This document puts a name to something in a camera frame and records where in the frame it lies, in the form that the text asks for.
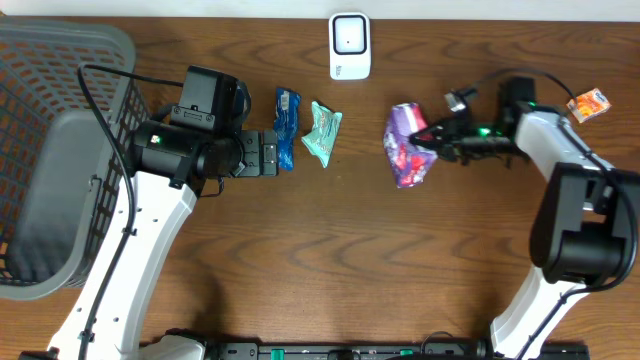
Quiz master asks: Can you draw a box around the orange small carton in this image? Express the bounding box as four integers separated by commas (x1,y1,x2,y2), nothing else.
567,88,611,123

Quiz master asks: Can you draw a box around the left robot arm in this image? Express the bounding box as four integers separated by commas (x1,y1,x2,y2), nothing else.
20,121,278,359

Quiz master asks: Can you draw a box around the red purple Carefree pad pack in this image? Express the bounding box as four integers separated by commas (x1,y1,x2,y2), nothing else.
383,103,438,188

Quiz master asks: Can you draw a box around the green tissue pack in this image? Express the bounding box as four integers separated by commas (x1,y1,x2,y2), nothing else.
301,101,343,168

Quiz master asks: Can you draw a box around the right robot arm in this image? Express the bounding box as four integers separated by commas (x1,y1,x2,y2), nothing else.
409,76,639,359

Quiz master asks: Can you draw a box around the grey plastic basket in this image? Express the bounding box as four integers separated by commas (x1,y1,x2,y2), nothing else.
1,17,149,301

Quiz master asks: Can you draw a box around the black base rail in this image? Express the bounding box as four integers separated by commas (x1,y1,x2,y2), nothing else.
139,329,591,360

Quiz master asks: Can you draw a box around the blue snack packet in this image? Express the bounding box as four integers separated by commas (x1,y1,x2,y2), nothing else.
273,88,301,171

